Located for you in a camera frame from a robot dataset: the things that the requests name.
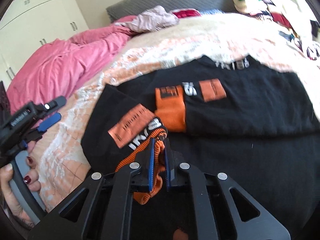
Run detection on black sweater orange cuffs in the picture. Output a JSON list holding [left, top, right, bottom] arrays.
[[81, 56, 319, 237]]

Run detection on pile of folded clothes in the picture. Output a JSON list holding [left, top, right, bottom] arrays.
[[233, 0, 319, 61]]

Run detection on left hand red nails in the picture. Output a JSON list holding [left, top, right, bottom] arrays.
[[0, 141, 42, 224]]

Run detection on orange white fleece blanket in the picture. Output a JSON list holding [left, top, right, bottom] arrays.
[[32, 36, 319, 210]]

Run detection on pink duvet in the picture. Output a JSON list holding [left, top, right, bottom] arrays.
[[7, 23, 135, 113]]

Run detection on cream wardrobe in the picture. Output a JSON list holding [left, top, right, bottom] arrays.
[[1, 0, 88, 88]]

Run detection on mauve crumpled garment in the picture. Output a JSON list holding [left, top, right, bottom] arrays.
[[114, 5, 180, 33]]

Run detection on beige bed sheet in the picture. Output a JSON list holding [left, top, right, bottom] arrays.
[[123, 13, 306, 64]]

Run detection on red satin pillow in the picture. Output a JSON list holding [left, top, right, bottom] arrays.
[[170, 8, 201, 18]]

